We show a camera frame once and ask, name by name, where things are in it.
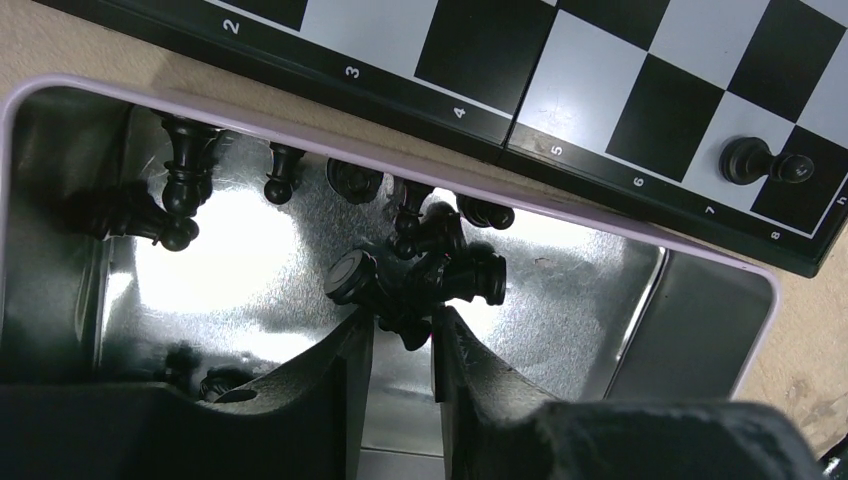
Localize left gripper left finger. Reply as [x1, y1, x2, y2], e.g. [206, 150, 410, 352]
[1, 309, 374, 479]

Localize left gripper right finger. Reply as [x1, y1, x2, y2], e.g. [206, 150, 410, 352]
[432, 307, 822, 479]

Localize black chess piece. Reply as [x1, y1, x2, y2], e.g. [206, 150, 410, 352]
[324, 242, 508, 351]

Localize black pawn lying on board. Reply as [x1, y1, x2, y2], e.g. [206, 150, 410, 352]
[719, 137, 815, 185]

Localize black white chess board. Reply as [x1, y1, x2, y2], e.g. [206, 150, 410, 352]
[55, 0, 847, 278]

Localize silver metal tin tray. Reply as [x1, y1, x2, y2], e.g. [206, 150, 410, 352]
[1, 75, 779, 479]

